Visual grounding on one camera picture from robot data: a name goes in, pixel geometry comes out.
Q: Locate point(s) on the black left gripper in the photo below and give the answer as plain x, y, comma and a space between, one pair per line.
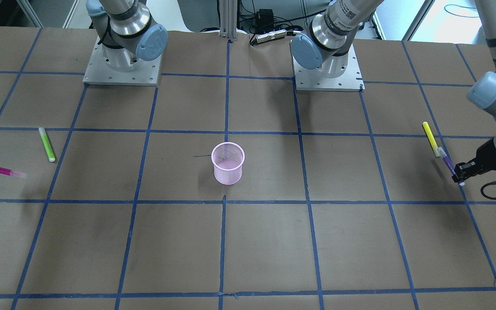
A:
489, 156

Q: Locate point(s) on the purple marker pen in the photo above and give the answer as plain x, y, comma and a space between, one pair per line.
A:
446, 159

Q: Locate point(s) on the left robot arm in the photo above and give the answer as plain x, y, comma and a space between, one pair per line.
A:
327, 35

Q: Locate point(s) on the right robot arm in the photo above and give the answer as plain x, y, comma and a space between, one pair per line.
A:
129, 37

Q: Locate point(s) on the pink mesh cup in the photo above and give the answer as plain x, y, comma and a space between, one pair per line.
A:
227, 159

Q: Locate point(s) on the yellow marker pen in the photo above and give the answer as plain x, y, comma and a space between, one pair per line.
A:
431, 139

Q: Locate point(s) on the green marker pen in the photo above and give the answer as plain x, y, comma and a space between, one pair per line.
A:
47, 144

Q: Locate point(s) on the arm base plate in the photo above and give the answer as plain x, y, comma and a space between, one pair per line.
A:
338, 73
119, 67

